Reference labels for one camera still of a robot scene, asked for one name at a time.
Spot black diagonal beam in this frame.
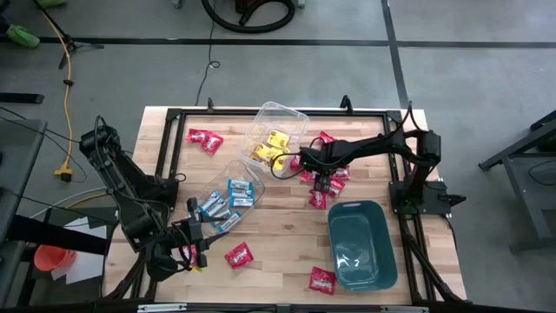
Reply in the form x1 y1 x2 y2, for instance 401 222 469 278
7 214 112 256

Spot yellow extension cord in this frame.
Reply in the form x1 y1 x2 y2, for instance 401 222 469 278
43 12 77 177

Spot orange bucket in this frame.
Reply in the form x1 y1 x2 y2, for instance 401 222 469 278
33 244 77 273

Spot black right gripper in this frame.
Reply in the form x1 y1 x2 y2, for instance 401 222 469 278
300 141 348 193

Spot teal plastic bin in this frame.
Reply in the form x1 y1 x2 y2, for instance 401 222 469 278
327 199 399 293

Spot grey side table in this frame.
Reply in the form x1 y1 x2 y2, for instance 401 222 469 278
0 117 48 244

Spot clear square plastic bin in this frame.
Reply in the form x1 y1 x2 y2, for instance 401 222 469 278
238 101 311 179

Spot white paper sheets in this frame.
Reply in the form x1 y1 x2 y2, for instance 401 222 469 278
50 216 108 286

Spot black tripod stand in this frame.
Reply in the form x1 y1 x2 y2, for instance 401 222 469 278
30 0 106 70

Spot thin black floor cable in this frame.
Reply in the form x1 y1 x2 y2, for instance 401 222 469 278
194 19 222 108

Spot black vacuum hose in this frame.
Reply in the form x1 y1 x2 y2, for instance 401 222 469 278
200 0 297 35

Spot silver metal bracket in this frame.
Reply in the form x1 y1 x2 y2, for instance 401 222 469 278
380 305 430 313
136 303 188 313

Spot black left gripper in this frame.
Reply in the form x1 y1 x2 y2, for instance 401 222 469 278
171 197 231 269

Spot black floor strip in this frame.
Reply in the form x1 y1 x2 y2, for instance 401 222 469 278
0 91 45 105

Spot clear long plastic bin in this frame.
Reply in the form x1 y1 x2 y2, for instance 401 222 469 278
185 159 266 238

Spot white floor cable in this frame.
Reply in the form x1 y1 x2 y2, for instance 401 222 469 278
29 184 125 219

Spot dark grey metal desk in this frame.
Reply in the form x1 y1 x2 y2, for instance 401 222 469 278
477 108 556 253

